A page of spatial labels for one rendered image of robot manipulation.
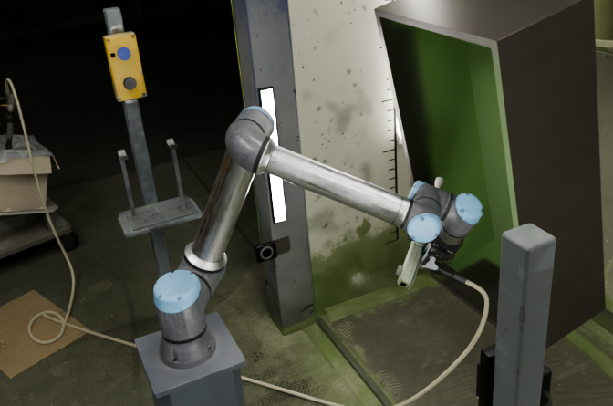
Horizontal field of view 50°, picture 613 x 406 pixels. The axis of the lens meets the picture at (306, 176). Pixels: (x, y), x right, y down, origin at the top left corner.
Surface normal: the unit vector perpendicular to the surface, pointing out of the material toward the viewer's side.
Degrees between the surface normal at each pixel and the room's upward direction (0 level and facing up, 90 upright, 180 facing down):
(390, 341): 0
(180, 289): 5
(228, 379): 90
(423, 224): 92
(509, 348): 90
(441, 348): 0
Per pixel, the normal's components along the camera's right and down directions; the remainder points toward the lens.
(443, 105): 0.45, 0.35
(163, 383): -0.07, -0.90
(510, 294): -0.90, 0.25
